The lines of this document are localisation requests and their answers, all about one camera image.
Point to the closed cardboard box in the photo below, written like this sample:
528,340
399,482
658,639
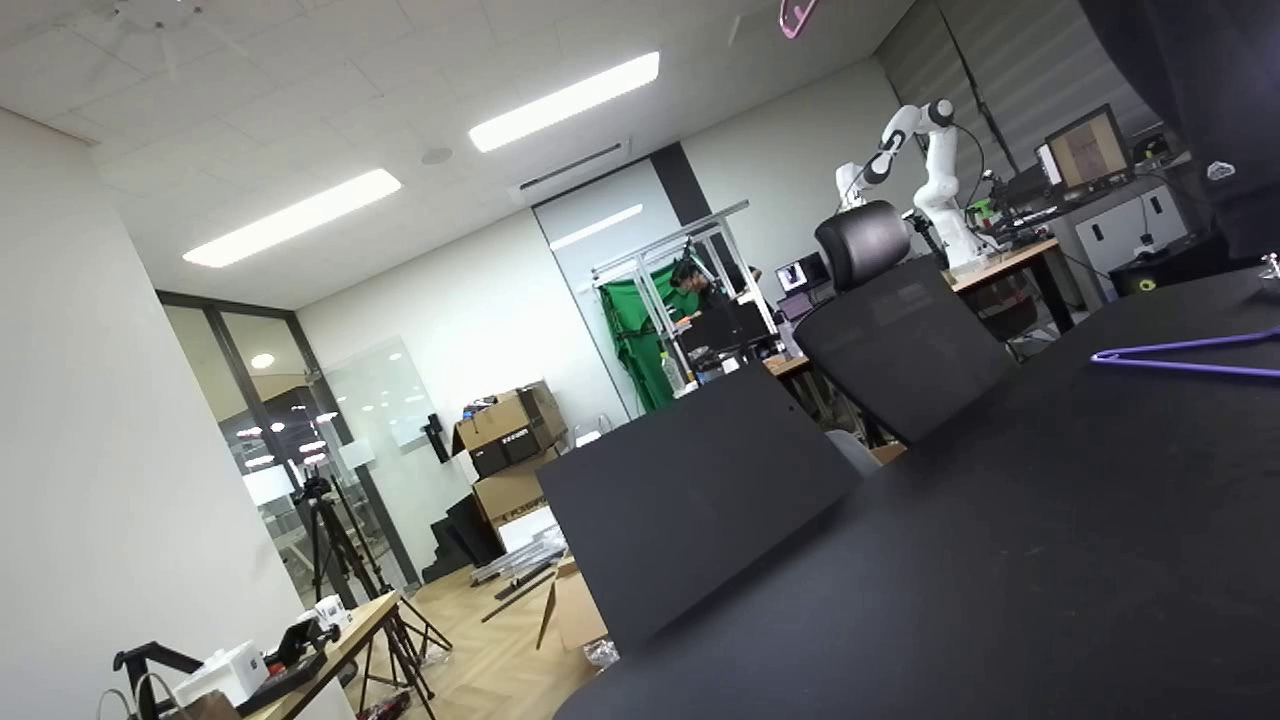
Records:
513,492

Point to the black camera tripod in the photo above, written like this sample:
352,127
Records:
323,514

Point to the person with dark hair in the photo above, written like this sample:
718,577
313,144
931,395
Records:
688,286

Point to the ceiling air vent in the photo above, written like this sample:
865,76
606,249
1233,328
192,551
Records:
568,165

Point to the grey window blinds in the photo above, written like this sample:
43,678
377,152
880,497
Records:
1014,52

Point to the small wooden table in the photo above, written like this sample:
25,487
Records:
340,643

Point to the pink hanger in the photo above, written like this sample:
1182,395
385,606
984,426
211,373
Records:
796,19

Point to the green cloth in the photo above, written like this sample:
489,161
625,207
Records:
634,340

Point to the silver clothes rack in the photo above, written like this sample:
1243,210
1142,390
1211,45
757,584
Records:
695,224

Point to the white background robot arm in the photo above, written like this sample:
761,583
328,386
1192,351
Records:
943,173

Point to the black mesh office chair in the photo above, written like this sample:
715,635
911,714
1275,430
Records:
907,346

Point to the white cabinet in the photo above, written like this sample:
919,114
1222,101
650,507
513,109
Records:
1132,224

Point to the white box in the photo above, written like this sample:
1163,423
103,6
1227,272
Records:
224,673

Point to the wall whiteboard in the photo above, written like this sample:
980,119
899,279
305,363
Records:
382,395

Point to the small computer monitor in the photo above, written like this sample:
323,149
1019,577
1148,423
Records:
801,272

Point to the black rounded board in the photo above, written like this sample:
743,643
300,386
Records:
695,492

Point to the glass partition door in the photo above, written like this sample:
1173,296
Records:
267,386

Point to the long ceiling light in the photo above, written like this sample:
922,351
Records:
566,101
295,217

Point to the wooden stick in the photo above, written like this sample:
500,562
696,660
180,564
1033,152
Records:
544,615

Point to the large tilted monitor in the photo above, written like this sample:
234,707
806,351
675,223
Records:
1084,144

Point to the lavender hanger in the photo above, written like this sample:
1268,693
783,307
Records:
1123,355

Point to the open cardboard box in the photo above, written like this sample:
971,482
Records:
500,423

